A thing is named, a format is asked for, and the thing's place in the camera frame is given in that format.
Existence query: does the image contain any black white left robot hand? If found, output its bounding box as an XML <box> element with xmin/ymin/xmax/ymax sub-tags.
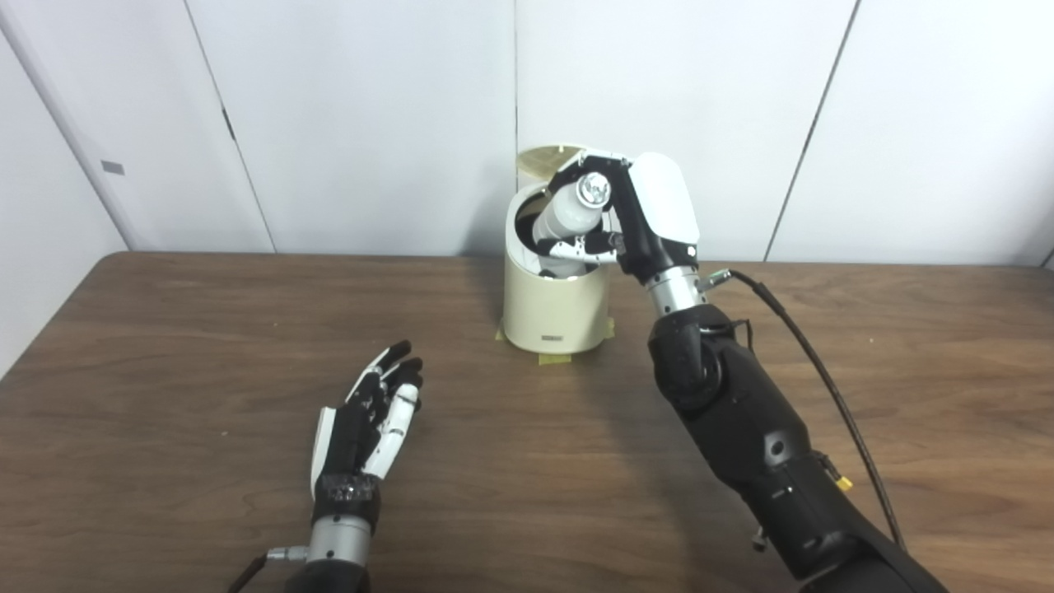
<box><xmin>310</xmin><ymin>340</ymin><xmax>425</xmax><ymax>532</ymax></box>

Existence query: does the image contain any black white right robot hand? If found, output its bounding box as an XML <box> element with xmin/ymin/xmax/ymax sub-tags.
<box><xmin>539</xmin><ymin>151</ymin><xmax>701</xmax><ymax>285</ymax></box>

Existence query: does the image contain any small white plastic bottle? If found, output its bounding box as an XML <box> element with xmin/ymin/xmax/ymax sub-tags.
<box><xmin>531</xmin><ymin>174</ymin><xmax>613</xmax><ymax>278</ymax></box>

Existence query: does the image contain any round cream bin lid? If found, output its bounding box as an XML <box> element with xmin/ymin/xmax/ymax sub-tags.
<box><xmin>516</xmin><ymin>145</ymin><xmax>585</xmax><ymax>194</ymax></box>

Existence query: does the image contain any cream-colored bin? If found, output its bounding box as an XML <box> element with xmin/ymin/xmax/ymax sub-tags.
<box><xmin>501</xmin><ymin>183</ymin><xmax>612</xmax><ymax>356</ymax></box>

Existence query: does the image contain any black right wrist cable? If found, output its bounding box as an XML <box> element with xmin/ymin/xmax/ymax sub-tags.
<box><xmin>698</xmin><ymin>268</ymin><xmax>908</xmax><ymax>553</ymax></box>

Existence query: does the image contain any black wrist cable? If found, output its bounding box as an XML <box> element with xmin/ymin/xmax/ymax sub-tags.
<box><xmin>698</xmin><ymin>268</ymin><xmax>908</xmax><ymax>553</ymax></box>
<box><xmin>226</xmin><ymin>545</ymin><xmax>310</xmax><ymax>593</ymax></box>

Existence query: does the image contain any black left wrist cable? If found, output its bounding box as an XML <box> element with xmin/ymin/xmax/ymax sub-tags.
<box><xmin>226</xmin><ymin>545</ymin><xmax>310</xmax><ymax>593</ymax></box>

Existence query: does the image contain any thin wire with yellow plug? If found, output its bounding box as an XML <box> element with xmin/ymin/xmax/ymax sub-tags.
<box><xmin>811</xmin><ymin>451</ymin><xmax>854</xmax><ymax>493</ymax></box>

